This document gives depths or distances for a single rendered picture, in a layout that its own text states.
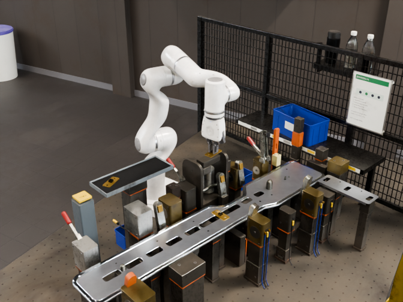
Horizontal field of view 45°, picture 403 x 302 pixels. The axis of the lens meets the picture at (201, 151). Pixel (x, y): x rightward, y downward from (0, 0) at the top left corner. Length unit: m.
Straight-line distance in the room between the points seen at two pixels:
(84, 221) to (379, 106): 1.61
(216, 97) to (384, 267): 1.18
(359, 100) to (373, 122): 0.14
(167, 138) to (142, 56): 3.65
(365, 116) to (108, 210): 1.51
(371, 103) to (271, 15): 2.60
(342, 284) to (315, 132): 0.87
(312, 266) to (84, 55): 5.05
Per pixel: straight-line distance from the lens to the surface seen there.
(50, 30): 7.17
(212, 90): 1.97
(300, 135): 2.73
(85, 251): 1.94
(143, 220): 2.04
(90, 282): 1.90
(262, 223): 2.08
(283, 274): 2.37
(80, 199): 2.07
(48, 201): 4.30
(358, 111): 2.78
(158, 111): 2.44
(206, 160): 2.24
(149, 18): 5.95
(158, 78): 2.33
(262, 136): 2.47
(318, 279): 2.37
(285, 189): 2.41
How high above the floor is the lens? 2.26
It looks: 27 degrees down
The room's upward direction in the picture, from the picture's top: straight up
